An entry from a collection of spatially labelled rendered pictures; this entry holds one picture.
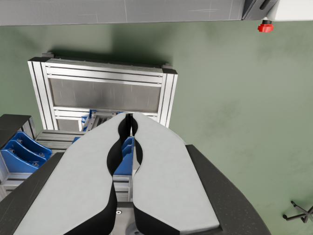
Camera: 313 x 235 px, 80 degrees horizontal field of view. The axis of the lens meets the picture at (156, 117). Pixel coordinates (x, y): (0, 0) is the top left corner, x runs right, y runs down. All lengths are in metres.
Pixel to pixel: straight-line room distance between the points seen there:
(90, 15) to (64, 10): 0.04
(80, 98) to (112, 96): 0.20
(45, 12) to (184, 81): 1.17
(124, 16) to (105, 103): 0.95
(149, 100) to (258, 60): 0.85
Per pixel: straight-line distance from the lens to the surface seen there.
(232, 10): 0.40
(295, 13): 0.42
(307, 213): 3.23
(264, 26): 0.59
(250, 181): 2.43
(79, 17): 0.38
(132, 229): 0.56
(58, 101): 1.35
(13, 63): 1.61
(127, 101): 1.25
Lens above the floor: 1.32
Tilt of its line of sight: 58 degrees down
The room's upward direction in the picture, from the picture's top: 172 degrees clockwise
